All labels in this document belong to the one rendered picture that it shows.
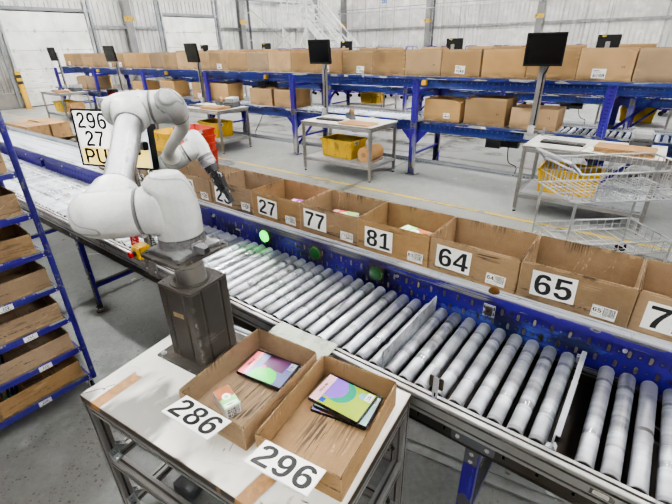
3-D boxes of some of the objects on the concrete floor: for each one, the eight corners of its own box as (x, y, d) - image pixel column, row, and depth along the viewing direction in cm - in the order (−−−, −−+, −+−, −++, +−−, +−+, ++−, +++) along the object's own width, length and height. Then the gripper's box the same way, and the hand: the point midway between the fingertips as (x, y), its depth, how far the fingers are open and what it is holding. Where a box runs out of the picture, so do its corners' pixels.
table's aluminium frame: (130, 523, 179) (81, 401, 146) (227, 426, 223) (205, 316, 191) (327, 688, 132) (319, 562, 99) (400, 524, 176) (411, 400, 144)
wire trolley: (621, 250, 400) (656, 142, 354) (666, 279, 350) (714, 158, 304) (513, 255, 394) (534, 146, 348) (543, 286, 344) (573, 163, 298)
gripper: (200, 171, 237) (223, 207, 241) (207, 164, 226) (231, 202, 230) (211, 166, 241) (233, 202, 245) (219, 158, 230) (242, 196, 235)
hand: (229, 196), depth 237 cm, fingers closed
